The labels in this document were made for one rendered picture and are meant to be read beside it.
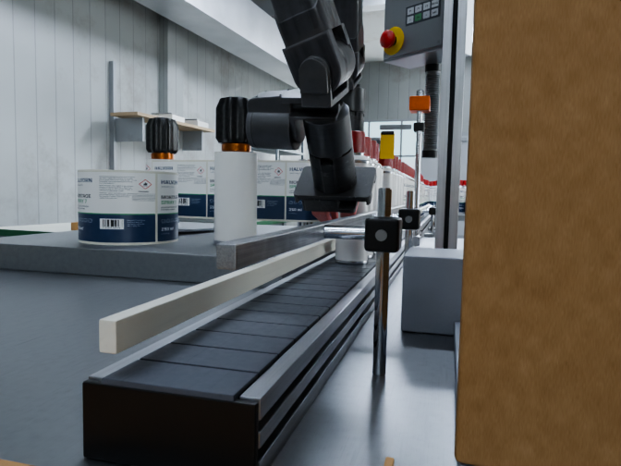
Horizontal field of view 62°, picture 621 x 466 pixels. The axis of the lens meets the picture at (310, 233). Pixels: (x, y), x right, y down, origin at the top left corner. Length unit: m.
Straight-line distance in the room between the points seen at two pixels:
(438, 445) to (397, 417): 0.04
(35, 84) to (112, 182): 3.82
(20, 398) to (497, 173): 0.37
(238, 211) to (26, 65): 3.91
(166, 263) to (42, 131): 3.97
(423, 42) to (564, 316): 0.94
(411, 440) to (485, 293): 0.13
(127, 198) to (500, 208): 0.87
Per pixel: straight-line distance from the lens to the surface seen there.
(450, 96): 1.12
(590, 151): 0.27
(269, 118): 0.65
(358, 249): 0.80
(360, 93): 1.13
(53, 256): 1.08
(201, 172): 1.34
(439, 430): 0.39
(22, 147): 4.72
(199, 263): 0.91
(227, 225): 1.05
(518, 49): 0.28
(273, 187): 1.26
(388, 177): 1.18
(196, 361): 0.35
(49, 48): 5.03
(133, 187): 1.06
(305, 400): 0.39
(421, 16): 1.19
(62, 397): 0.46
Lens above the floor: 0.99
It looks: 4 degrees down
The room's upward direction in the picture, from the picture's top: 1 degrees clockwise
